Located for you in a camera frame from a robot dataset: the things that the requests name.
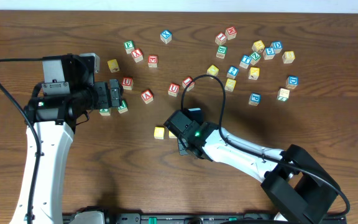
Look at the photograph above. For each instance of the red E wooden block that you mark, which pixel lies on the red E wooden block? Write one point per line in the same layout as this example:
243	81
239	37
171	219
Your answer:
153	61

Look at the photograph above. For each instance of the yellow 8 wooden block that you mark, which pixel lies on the yellow 8 wooden block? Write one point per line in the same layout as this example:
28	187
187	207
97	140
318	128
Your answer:
288	57

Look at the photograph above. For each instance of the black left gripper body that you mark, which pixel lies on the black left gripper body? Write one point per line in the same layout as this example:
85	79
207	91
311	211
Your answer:
105	95

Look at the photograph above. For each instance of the yellow C wooden block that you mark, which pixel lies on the yellow C wooden block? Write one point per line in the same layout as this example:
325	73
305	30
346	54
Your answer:
159	132

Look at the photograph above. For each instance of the blue D block far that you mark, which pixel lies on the blue D block far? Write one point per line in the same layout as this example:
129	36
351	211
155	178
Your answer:
277	46

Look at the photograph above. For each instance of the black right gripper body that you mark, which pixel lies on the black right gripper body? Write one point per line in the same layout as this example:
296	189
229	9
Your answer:
183	145

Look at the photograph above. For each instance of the green Z wooden block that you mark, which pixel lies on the green Z wooden block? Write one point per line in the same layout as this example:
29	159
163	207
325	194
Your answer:
255	57

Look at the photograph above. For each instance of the yellow block beside centre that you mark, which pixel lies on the yellow block beside centre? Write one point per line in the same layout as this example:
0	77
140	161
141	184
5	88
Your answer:
212	70

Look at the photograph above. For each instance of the red u block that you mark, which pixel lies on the red u block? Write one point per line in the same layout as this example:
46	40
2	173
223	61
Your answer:
173	89
127	83

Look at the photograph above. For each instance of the white green wooden block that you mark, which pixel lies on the white green wooden block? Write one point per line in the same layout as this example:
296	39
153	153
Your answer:
283	94

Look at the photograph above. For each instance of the red U block left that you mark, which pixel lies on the red U block left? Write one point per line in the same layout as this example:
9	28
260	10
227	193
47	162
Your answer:
127	83

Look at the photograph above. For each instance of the red A wooden block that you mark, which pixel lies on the red A wooden block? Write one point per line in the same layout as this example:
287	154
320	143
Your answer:
147	96

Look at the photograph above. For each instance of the red I block centre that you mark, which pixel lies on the red I block centre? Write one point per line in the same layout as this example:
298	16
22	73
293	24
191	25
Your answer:
188	83

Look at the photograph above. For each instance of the red U block centre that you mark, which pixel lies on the red U block centre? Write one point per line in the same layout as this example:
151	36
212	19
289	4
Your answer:
173	89

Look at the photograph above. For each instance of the blue d block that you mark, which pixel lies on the blue d block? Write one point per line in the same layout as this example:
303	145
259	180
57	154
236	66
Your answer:
292	82
277	46

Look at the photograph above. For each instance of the blue X wooden block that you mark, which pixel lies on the blue X wooden block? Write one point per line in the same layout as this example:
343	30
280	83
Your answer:
166	36

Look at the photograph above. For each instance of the yellow block near R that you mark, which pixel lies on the yellow block near R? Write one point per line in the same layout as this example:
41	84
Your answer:
230	84

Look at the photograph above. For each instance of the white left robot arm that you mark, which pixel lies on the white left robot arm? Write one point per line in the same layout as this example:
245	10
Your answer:
53	122

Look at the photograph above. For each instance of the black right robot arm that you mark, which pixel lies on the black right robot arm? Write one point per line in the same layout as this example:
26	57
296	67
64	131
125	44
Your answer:
297	185

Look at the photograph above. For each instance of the yellow O wooden block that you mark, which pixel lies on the yellow O wooden block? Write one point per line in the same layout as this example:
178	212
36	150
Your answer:
171	135

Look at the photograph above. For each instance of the red I block far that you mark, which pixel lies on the red I block far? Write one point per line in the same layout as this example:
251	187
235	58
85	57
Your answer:
221	39

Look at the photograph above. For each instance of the red i block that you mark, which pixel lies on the red i block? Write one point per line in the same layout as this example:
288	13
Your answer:
188	83
221	39

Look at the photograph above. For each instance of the blue P wooden block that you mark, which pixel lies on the blue P wooden block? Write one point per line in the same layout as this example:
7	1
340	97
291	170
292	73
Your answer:
254	99

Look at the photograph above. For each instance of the green N wooden block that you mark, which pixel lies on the green N wooden block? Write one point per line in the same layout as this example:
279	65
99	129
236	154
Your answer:
123	108

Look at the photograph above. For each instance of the blue T wooden block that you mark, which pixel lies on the blue T wooden block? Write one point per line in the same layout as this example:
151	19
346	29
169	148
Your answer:
245	61

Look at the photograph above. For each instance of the red W wooden block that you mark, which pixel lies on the red W wooden block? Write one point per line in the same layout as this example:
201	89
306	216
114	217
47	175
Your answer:
230	32

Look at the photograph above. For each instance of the red X wooden block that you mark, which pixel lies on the red X wooden block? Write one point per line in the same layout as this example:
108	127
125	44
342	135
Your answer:
137	55

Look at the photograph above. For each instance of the yellow block middle right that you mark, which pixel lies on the yellow block middle right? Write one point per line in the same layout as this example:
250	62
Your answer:
254	73

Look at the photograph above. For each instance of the blue D block right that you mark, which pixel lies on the blue D block right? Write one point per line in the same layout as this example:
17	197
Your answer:
292	82

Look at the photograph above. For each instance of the blue 5 wooden block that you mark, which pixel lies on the blue 5 wooden block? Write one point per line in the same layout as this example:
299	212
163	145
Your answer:
268	53

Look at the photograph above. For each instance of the yellow block far top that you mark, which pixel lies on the yellow block far top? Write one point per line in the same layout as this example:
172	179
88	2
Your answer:
258	46

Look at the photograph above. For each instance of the green B wooden block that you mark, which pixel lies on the green B wooden block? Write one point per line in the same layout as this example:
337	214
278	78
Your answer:
221	51

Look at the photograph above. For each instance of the yellow acorn wooden block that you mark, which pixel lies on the yellow acorn wooden block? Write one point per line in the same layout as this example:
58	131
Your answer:
113	65

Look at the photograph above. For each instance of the green F wooden block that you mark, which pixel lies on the green F wooden block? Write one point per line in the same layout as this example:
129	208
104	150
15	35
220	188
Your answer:
129	46

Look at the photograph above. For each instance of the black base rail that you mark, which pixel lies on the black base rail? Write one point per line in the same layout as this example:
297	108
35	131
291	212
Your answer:
102	216

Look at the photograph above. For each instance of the blue 2 wooden block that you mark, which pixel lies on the blue 2 wooden block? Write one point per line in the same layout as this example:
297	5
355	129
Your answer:
232	72

